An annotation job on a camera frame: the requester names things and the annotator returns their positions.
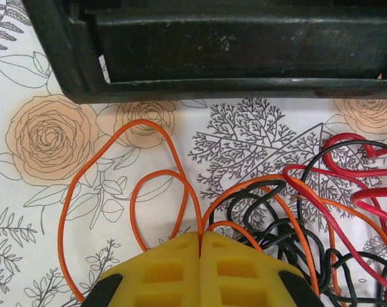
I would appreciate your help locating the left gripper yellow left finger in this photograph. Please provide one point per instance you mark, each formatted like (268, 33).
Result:
(167, 272)

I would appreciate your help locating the black plastic tray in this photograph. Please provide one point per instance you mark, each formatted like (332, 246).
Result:
(212, 48)

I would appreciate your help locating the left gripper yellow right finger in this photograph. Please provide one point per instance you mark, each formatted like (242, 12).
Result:
(238, 275)

